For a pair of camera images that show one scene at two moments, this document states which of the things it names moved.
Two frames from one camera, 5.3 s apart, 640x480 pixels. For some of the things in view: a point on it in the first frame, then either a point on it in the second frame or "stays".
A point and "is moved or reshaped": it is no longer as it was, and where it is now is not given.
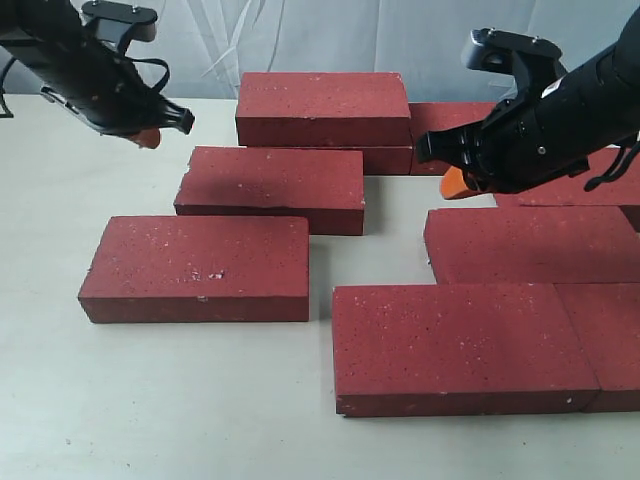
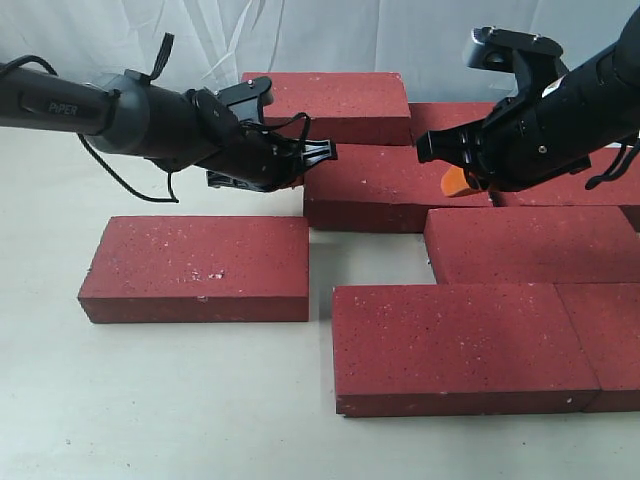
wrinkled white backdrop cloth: (207, 44) stays
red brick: (199, 269) stays
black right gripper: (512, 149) stays
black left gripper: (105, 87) to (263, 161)
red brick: (325, 185) is moved or reshaped
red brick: (323, 109) stays
